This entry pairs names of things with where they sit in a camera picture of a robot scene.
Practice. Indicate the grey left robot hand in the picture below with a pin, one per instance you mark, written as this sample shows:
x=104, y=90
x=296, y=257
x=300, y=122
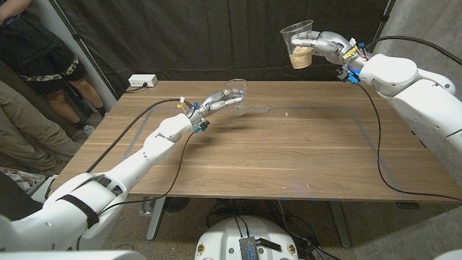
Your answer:
x=213, y=103

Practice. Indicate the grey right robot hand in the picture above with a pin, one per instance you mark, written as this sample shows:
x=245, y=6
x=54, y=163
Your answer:
x=332, y=45

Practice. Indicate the clear plastic cup with sugar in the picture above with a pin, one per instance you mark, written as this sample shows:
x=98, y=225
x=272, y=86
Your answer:
x=301, y=59

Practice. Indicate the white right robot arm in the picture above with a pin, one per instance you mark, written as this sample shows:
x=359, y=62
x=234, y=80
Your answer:
x=415, y=90

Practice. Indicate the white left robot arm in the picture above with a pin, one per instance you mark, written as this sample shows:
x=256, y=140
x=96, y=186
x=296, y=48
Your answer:
x=126, y=173

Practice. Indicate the white power strip box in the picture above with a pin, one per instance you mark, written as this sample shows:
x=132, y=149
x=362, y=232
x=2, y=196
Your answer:
x=142, y=79

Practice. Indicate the black power brick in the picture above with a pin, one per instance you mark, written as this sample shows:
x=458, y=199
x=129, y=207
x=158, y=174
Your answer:
x=317, y=253

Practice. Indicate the black backdrop stand pole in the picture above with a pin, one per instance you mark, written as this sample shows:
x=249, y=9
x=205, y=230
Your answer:
x=379, y=30

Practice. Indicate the black backdrop curtain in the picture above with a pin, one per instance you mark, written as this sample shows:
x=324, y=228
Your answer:
x=180, y=36

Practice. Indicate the black round floor fan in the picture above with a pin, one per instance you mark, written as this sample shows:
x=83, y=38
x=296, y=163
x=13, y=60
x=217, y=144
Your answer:
x=175, y=204

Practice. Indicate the grey backdrop stand pole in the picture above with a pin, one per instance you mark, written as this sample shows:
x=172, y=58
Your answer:
x=90, y=65

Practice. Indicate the grey table leg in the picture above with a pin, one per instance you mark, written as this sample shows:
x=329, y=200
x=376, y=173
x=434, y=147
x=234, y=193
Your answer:
x=156, y=220
x=339, y=224

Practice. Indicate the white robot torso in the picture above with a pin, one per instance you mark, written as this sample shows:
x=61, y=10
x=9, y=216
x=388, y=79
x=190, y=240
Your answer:
x=223, y=242

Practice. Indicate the grey finned module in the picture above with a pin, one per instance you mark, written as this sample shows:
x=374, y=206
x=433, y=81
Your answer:
x=249, y=249

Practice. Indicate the person in black shorts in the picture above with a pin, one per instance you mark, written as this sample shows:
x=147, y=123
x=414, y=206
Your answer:
x=36, y=54

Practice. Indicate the white floor stand base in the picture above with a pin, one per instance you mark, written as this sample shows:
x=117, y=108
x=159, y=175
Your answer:
x=41, y=191

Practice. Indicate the person in khaki trousers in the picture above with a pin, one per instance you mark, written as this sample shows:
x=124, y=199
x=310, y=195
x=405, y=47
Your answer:
x=21, y=133

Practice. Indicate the crumpled printed bag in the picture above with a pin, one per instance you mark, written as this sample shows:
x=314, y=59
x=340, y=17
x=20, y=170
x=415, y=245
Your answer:
x=21, y=178

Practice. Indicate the white robot chest rim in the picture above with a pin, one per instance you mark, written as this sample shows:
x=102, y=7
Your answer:
x=72, y=255

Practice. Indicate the black bulky object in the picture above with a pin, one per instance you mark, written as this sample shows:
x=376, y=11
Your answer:
x=18, y=206

